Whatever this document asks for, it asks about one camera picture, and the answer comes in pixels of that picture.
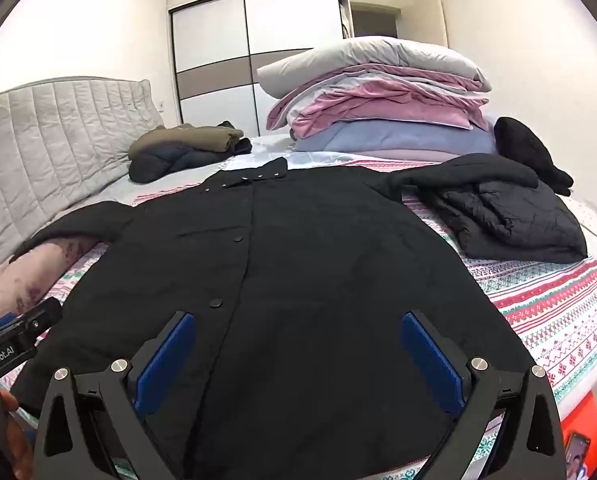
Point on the pink white folded duvet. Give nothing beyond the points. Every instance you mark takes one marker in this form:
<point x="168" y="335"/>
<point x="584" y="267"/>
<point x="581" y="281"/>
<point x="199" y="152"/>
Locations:
<point x="378" y="110"/>

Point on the blue folded blanket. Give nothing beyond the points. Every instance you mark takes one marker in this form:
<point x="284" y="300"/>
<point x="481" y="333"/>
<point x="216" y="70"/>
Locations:
<point x="393" y="137"/>

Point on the dark navy puffer jacket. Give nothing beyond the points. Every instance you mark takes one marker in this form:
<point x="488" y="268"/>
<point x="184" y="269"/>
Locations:
<point x="158" y="165"/>

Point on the lilac folded blanket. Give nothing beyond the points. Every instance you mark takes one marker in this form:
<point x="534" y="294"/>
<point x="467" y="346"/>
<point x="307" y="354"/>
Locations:
<point x="403" y="153"/>

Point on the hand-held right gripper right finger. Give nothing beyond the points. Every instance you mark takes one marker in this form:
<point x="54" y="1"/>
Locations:
<point x="431" y="360"/>

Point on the floral pink pillow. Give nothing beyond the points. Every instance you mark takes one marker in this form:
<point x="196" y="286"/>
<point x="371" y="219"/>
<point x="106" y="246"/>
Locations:
<point x="23" y="275"/>

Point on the white sliding door wardrobe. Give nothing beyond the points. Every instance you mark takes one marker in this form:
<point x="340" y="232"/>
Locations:
<point x="208" y="35"/>

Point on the patterned knit blanket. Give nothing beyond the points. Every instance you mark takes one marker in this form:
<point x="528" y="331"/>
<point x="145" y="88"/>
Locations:
<point x="543" y="305"/>

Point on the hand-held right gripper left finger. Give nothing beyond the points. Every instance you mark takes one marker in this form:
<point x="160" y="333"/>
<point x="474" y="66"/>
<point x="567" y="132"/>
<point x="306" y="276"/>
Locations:
<point x="163" y="360"/>

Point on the grey pillow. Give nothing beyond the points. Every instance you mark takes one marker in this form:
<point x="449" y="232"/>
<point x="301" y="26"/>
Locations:
<point x="368" y="57"/>

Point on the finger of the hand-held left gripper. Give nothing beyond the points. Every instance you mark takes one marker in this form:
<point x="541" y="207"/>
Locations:
<point x="41" y="319"/>

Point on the olive jacket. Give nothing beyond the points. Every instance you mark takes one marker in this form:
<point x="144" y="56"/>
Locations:
<point x="188" y="137"/>

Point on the smartphone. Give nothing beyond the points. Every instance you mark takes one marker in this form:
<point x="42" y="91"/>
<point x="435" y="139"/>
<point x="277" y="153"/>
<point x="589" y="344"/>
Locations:
<point x="576" y="457"/>

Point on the grey quilted headboard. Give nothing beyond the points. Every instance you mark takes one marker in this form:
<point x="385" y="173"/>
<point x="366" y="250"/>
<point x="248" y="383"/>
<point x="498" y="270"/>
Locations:
<point x="43" y="150"/>

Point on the red object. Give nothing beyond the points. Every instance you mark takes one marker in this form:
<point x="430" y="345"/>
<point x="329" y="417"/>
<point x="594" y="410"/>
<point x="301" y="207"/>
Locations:
<point x="586" y="415"/>

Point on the black button coat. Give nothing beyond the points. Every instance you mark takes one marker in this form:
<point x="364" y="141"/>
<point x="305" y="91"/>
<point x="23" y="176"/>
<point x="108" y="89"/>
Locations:
<point x="303" y="270"/>

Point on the person's left hand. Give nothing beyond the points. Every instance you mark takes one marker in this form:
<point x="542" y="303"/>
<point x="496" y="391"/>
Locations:
<point x="21" y="440"/>

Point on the black puffer jacket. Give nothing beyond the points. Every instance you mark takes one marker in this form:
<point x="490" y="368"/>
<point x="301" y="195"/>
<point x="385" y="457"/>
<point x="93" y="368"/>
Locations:
<point x="518" y="225"/>

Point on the black knit garment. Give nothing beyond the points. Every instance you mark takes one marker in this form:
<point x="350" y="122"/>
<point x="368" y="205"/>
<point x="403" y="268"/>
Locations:
<point x="521" y="145"/>

